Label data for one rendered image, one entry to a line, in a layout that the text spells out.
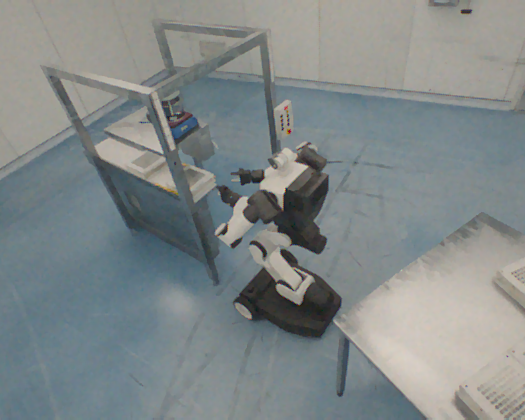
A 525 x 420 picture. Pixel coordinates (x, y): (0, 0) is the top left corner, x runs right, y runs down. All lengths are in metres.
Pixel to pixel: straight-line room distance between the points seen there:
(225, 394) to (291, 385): 0.42
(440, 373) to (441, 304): 0.32
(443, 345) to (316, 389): 1.01
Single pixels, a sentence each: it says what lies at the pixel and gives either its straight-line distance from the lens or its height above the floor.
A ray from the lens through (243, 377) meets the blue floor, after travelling 2.54.
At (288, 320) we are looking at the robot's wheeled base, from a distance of 2.49.
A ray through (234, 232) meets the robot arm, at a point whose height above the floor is 1.10.
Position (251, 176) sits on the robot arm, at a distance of 2.21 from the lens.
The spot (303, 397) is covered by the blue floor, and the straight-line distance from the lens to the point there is 2.46.
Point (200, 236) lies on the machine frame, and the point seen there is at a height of 0.59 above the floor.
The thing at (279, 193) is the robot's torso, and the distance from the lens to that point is 1.71.
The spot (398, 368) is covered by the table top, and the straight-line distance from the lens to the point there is 1.63.
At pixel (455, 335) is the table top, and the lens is 1.76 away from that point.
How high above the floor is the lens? 2.33
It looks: 42 degrees down
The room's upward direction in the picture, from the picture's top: 9 degrees counter-clockwise
